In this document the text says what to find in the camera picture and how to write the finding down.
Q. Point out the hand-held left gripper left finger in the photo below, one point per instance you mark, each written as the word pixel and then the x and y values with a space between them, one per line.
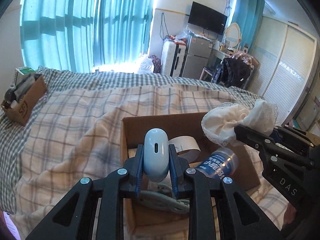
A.
pixel 138 180

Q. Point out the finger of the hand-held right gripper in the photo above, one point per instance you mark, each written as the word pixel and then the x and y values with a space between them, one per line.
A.
pixel 252 137
pixel 277 135

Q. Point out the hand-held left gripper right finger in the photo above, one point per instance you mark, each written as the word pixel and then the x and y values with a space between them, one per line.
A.
pixel 174 180

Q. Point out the pale grey perforated plastic item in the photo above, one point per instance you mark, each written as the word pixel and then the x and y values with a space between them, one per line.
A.
pixel 160 200

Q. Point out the pale blue earbuds case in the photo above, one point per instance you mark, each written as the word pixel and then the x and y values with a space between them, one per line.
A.
pixel 156 160

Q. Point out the white lace cloth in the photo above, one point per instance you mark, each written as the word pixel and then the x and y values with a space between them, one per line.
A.
pixel 225 122

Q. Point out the white tape roll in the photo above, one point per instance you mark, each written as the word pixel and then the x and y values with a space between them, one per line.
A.
pixel 186 142

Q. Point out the clear bottle blue label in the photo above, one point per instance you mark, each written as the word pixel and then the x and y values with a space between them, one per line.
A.
pixel 217 165

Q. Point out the large cardboard box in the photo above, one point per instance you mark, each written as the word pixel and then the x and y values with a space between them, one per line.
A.
pixel 150 122

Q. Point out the person's right hand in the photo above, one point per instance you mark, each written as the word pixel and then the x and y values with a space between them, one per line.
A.
pixel 290 216

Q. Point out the black jacket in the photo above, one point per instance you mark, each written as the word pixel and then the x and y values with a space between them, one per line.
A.
pixel 235 72

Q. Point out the white louvered wardrobe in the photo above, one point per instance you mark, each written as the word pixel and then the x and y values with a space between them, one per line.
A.
pixel 282 67

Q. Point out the white chair purple seat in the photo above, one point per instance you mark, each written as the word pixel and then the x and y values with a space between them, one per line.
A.
pixel 207 71

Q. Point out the cream plaid fringed blanket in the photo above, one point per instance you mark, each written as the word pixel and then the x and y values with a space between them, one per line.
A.
pixel 75 130

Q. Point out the silver fridge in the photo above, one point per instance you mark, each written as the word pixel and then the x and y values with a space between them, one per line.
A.
pixel 197 55

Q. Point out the white oval mirror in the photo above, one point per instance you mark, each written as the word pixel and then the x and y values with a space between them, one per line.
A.
pixel 232 33

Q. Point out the white plastic bag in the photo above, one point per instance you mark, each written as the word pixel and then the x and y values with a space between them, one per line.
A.
pixel 146 65

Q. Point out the white suitcase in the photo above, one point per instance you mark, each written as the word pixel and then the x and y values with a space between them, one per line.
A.
pixel 168 57

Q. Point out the dark floral bag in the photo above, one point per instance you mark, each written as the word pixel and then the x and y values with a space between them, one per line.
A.
pixel 157 63

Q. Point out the narrow teal curtain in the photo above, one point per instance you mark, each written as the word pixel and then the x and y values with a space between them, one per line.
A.
pixel 255 17

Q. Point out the clear plastic bags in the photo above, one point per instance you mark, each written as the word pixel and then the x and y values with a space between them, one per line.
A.
pixel 182 37

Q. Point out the small cardboard box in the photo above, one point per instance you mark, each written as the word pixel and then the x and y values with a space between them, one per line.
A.
pixel 27 102

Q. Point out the grey packets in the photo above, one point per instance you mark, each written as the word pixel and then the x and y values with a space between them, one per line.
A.
pixel 25 86

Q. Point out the dark round bottle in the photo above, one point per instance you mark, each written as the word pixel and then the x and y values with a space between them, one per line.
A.
pixel 10 95

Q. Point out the green white carton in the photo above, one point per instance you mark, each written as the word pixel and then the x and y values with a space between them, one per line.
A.
pixel 25 70

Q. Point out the wide teal curtain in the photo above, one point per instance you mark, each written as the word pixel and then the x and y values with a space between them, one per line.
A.
pixel 75 17

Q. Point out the black wall television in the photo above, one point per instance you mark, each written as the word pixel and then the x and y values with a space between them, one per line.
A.
pixel 207 17

